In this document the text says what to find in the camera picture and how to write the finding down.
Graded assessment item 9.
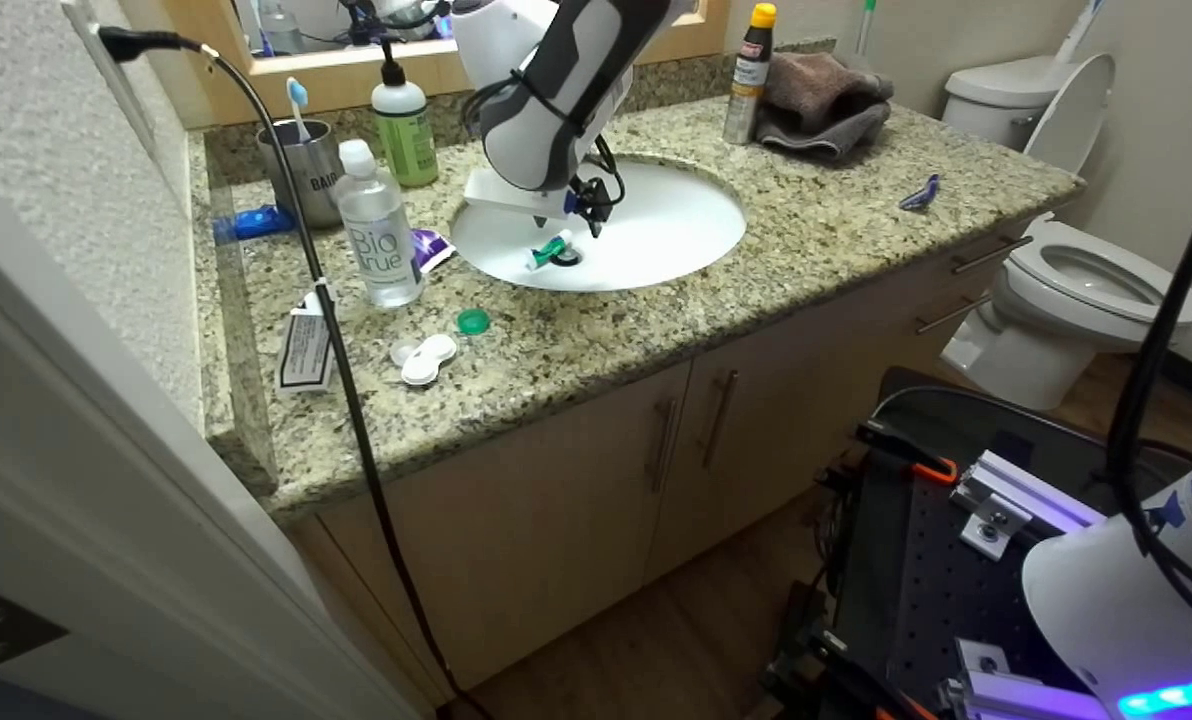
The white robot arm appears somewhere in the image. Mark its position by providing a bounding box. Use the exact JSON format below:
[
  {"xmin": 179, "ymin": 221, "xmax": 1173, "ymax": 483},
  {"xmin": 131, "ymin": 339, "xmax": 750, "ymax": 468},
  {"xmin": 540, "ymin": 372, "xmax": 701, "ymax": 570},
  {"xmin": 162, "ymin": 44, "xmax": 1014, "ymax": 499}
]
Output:
[{"xmin": 450, "ymin": 0, "xmax": 693, "ymax": 233}]

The purple white packet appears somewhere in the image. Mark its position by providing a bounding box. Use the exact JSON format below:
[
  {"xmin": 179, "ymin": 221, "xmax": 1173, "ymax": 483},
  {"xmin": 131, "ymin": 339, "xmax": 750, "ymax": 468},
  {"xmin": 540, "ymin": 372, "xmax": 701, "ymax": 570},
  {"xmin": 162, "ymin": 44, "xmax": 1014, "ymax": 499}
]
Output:
[{"xmin": 411, "ymin": 229, "xmax": 458, "ymax": 274}]

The green soap pump bottle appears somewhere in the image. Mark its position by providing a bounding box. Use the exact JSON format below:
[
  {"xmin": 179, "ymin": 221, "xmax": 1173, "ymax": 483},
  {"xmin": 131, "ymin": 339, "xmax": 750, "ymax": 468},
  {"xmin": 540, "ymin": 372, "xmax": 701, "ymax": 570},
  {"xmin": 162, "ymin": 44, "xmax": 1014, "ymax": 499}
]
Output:
[{"xmin": 371, "ymin": 44, "xmax": 439, "ymax": 187}]

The wood framed mirror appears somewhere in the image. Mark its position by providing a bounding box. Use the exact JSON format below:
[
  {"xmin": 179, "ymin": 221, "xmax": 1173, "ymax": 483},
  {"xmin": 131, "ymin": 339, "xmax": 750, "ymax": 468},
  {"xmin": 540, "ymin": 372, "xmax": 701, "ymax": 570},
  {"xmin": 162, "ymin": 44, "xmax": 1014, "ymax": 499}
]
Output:
[{"xmin": 147, "ymin": 0, "xmax": 730, "ymax": 126}]

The white wall outlet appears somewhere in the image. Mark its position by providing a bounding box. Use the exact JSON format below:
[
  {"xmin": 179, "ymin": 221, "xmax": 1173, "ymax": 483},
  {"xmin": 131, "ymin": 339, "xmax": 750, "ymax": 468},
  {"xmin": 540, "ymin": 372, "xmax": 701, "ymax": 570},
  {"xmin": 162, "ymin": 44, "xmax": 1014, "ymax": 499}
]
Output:
[{"xmin": 62, "ymin": 0, "xmax": 157, "ymax": 157}]

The white small tube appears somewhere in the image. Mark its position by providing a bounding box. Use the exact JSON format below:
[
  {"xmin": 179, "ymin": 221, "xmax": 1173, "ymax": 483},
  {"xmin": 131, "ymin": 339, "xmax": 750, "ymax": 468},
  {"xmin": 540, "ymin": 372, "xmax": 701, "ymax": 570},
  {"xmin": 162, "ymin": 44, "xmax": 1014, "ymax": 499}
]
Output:
[{"xmin": 278, "ymin": 297, "xmax": 335, "ymax": 390}]

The blue flat object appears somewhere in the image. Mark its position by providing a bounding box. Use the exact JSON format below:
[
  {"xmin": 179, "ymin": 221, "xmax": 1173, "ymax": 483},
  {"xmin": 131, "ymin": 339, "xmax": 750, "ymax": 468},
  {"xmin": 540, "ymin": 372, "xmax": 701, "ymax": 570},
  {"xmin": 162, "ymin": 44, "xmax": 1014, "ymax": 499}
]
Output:
[{"xmin": 211, "ymin": 205, "xmax": 297, "ymax": 242}]

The metal toothbrush cup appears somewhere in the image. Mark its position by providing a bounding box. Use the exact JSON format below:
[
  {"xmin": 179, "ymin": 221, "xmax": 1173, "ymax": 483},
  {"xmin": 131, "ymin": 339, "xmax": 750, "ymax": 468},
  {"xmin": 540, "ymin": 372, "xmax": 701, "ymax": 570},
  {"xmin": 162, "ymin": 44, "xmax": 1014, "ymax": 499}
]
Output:
[{"xmin": 256, "ymin": 121, "xmax": 340, "ymax": 233}]

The white oval sink basin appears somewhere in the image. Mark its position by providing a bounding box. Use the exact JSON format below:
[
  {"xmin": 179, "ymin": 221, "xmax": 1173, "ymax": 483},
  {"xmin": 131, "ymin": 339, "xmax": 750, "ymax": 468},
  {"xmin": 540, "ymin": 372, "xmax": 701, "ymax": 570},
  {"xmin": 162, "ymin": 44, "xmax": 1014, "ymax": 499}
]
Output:
[{"xmin": 450, "ymin": 157, "xmax": 750, "ymax": 292}]

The black power cable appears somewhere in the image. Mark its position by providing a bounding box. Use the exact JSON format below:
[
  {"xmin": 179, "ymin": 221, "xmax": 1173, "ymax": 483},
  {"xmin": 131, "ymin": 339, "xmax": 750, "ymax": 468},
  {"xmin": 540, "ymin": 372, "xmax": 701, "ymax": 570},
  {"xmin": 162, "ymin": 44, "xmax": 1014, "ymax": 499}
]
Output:
[{"xmin": 98, "ymin": 18, "xmax": 491, "ymax": 720}]

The green white toothpaste tube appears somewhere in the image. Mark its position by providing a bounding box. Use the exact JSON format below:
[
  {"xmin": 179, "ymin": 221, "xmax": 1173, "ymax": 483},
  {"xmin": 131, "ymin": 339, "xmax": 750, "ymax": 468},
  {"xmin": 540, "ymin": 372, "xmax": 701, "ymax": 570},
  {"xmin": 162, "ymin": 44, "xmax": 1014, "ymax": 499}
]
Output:
[{"xmin": 531, "ymin": 235, "xmax": 580, "ymax": 266}]

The beige vanity cabinet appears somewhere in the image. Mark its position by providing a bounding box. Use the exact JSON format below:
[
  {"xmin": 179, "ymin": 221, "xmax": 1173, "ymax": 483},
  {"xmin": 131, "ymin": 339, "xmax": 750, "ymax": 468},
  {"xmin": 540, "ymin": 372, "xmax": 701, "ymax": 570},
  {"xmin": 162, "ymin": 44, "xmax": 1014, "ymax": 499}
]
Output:
[{"xmin": 274, "ymin": 210, "xmax": 1019, "ymax": 706}]

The white contact lens case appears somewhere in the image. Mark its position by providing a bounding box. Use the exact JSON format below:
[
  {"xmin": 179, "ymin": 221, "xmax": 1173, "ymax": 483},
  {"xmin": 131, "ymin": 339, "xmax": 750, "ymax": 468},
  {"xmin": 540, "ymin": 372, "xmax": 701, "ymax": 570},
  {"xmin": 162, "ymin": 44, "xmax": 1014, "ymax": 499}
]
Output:
[{"xmin": 391, "ymin": 331, "xmax": 461, "ymax": 389}]

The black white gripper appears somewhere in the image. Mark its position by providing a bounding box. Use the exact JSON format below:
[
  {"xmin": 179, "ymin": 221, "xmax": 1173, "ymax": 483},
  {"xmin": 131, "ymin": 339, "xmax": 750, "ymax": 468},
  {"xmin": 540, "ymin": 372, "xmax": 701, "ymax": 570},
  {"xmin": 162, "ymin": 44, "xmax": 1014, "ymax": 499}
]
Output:
[{"xmin": 529, "ymin": 137, "xmax": 627, "ymax": 235}]

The green round cap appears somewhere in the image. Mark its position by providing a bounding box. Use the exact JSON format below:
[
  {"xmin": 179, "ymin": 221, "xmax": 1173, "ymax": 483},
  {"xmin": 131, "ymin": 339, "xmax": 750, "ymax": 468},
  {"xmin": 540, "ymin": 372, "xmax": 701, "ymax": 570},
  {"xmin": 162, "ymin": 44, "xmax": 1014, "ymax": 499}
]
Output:
[{"xmin": 458, "ymin": 309, "xmax": 491, "ymax": 334}]

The white toilet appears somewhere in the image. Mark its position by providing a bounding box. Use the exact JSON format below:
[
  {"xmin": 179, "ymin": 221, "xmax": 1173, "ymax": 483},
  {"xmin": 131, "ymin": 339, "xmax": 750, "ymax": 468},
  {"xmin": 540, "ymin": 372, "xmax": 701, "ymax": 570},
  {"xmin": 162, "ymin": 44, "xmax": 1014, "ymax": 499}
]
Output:
[{"xmin": 939, "ymin": 0, "xmax": 1173, "ymax": 408}]

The black robot cart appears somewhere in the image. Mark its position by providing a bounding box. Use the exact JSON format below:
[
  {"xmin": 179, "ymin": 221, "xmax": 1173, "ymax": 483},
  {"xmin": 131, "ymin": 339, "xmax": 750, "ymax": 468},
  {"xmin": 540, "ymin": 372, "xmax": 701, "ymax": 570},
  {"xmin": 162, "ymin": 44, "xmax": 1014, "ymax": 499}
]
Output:
[{"xmin": 760, "ymin": 363, "xmax": 1192, "ymax": 720}]

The black camera stand pole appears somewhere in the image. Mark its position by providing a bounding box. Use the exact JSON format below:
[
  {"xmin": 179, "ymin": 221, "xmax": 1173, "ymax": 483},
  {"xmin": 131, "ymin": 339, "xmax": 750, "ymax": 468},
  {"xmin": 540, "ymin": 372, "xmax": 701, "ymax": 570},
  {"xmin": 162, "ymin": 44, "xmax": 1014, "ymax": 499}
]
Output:
[{"xmin": 1104, "ymin": 235, "xmax": 1192, "ymax": 613}]

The brown folded towel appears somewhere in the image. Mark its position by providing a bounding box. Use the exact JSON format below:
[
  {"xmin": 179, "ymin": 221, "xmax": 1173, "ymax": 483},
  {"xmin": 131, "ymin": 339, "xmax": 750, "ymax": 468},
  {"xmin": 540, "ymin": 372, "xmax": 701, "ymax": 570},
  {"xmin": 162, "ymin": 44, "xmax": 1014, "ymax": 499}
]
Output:
[{"xmin": 751, "ymin": 51, "xmax": 891, "ymax": 168}]

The blue white toothbrush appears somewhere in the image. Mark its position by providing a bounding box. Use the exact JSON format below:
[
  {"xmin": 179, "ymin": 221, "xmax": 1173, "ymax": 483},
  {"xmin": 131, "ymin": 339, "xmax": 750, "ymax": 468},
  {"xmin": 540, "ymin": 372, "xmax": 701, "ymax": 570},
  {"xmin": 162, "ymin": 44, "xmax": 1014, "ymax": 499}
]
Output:
[{"xmin": 286, "ymin": 74, "xmax": 313, "ymax": 144}]

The blue razor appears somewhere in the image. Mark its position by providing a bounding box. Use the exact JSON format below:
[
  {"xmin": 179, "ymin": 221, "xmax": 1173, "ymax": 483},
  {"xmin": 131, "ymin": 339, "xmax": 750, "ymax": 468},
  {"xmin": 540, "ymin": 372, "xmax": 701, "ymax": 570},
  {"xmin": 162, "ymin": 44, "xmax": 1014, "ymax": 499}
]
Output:
[{"xmin": 900, "ymin": 170, "xmax": 943, "ymax": 210}]

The clear plastic water bottle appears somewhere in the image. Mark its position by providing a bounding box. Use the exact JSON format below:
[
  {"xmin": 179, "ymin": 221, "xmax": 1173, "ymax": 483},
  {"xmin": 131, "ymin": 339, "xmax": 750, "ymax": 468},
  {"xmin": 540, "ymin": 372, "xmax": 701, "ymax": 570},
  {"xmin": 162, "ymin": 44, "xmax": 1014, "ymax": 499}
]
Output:
[{"xmin": 331, "ymin": 141, "xmax": 420, "ymax": 309}]

